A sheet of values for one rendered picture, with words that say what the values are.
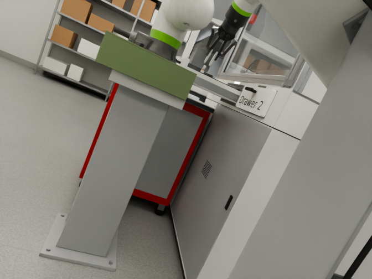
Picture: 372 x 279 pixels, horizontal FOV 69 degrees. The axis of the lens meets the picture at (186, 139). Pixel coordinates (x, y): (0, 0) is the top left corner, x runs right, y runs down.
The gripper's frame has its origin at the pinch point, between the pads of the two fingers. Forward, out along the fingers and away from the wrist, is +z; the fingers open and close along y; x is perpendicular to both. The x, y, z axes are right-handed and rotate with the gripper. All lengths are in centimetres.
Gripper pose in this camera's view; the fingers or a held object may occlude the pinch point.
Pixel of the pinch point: (210, 57)
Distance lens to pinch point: 135.7
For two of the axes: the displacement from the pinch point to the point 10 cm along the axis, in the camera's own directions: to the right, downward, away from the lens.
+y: -8.7, -4.6, -1.6
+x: -2.6, 7.2, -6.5
